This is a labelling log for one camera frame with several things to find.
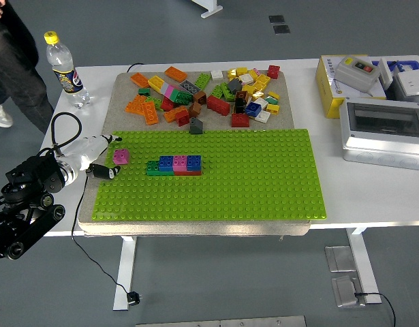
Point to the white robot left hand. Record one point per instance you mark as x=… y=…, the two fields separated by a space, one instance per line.
x=88 y=150

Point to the pink toy brick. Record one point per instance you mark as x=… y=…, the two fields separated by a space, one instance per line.
x=121 y=156
x=179 y=163

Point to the brown toy brick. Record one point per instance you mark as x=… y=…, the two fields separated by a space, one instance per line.
x=195 y=109
x=199 y=98
x=242 y=95

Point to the red long brick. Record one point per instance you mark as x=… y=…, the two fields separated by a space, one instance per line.
x=217 y=105

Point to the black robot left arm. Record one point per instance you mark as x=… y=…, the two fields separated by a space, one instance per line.
x=32 y=173

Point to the orange toy brick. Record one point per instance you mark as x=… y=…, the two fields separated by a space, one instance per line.
x=136 y=105
x=150 y=112
x=171 y=115
x=175 y=73
x=139 y=80

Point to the green toy brick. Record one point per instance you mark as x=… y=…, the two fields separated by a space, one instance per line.
x=152 y=168

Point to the blue toy brick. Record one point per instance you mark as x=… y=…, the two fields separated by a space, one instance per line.
x=193 y=163
x=252 y=109
x=166 y=163

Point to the lime green brick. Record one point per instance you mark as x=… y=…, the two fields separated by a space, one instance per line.
x=155 y=101
x=228 y=92
x=202 y=81
x=216 y=91

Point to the red toy brick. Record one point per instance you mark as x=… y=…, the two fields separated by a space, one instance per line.
x=240 y=120
x=273 y=71
x=182 y=117
x=167 y=104

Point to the yellow long brick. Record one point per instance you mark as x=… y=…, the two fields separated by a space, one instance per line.
x=156 y=82

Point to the light pink brick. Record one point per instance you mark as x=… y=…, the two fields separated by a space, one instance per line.
x=170 y=91

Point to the red flat brick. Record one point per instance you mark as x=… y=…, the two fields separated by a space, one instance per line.
x=187 y=173

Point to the dark grey slope brick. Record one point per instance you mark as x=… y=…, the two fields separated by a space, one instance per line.
x=234 y=85
x=196 y=126

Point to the grey long brick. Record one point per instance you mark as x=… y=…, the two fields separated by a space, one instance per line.
x=189 y=86

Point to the white toy brick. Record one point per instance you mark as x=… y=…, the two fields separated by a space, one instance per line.
x=261 y=102
x=216 y=75
x=262 y=116

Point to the black toy brick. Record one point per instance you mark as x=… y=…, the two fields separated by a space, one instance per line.
x=240 y=105

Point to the green studded baseplate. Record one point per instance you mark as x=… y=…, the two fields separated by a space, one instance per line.
x=246 y=177

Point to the yellow toy brick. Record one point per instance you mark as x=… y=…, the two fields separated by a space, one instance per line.
x=274 y=95
x=249 y=89
x=262 y=80
x=272 y=109
x=232 y=73
x=242 y=71
x=258 y=93

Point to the white flat brick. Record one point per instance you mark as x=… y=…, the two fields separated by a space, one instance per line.
x=246 y=79

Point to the yellow brick with pink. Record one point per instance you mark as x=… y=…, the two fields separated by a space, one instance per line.
x=254 y=73

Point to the small green white brick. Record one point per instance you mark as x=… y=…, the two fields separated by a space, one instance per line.
x=271 y=99

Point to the person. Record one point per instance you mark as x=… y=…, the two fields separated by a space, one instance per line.
x=11 y=51

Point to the clear bottle with yellow cap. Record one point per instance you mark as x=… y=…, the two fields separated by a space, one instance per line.
x=64 y=71

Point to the white table leg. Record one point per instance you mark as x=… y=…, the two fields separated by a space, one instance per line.
x=125 y=269
x=362 y=265

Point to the grey-brown mat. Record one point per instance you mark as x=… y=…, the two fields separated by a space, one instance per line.
x=195 y=228

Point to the white furniture foot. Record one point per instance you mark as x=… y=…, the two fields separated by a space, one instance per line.
x=209 y=8

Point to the metal floor strip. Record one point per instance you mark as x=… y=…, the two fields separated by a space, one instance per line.
x=221 y=322

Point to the black floor plate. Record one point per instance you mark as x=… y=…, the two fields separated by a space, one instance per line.
x=276 y=19
x=281 y=29

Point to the yellow cardboard box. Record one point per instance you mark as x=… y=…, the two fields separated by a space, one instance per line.
x=326 y=85

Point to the metal floor plate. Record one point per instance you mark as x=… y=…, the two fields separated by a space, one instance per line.
x=339 y=259
x=345 y=291

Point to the grey distribution box clear cover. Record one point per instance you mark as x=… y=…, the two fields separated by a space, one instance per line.
x=383 y=136

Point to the white panel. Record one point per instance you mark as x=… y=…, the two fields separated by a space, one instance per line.
x=386 y=71

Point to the blue plastic bin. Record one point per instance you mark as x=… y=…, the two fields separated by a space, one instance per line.
x=408 y=64

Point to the grey push-button switch box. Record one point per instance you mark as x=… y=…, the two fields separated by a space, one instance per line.
x=357 y=73

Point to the white wall socket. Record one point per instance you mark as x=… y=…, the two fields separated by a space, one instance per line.
x=411 y=83

